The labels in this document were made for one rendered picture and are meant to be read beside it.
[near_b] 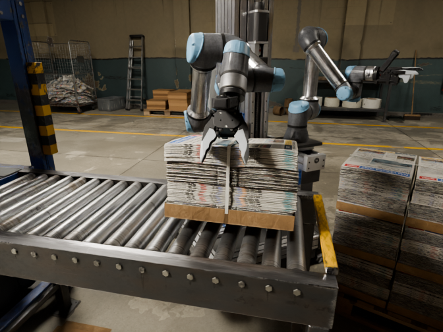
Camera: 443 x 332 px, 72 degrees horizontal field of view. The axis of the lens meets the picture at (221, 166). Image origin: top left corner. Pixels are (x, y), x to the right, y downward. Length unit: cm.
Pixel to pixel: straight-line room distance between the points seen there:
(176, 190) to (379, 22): 758
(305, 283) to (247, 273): 14
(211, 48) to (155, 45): 738
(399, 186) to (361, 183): 15
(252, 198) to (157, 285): 34
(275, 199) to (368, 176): 73
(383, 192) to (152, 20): 781
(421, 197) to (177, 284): 108
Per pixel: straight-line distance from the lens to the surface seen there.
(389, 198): 153
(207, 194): 88
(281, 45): 796
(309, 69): 198
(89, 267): 95
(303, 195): 121
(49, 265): 102
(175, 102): 740
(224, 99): 74
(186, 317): 182
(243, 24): 184
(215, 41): 132
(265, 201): 86
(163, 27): 860
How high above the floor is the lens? 129
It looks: 19 degrees down
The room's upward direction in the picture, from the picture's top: straight up
